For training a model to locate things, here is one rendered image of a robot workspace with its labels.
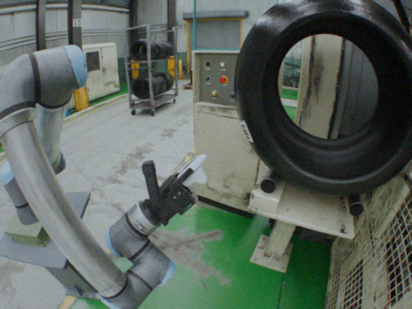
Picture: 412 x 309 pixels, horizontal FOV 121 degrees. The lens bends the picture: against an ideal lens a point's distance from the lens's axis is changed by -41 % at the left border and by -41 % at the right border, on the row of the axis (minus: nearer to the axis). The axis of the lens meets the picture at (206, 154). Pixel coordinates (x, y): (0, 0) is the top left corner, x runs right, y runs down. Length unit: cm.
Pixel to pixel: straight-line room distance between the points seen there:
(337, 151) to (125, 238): 75
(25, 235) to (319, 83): 138
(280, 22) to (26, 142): 55
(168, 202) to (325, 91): 69
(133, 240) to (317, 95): 81
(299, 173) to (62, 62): 61
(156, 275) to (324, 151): 69
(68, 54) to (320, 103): 83
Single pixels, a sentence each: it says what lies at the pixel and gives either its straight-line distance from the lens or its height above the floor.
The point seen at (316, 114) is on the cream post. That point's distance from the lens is 85.
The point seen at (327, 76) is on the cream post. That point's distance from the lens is 83.
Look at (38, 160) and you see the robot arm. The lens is 41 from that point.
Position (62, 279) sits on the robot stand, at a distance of 141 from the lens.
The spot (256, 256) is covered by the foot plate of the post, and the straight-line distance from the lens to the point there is 147.
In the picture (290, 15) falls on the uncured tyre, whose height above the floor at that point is 134.
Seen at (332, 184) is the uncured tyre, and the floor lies 97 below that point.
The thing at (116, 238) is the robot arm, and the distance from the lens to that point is 56.
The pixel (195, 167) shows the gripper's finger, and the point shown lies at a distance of 47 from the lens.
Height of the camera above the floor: 124
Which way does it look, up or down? 29 degrees down
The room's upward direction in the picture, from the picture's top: straight up
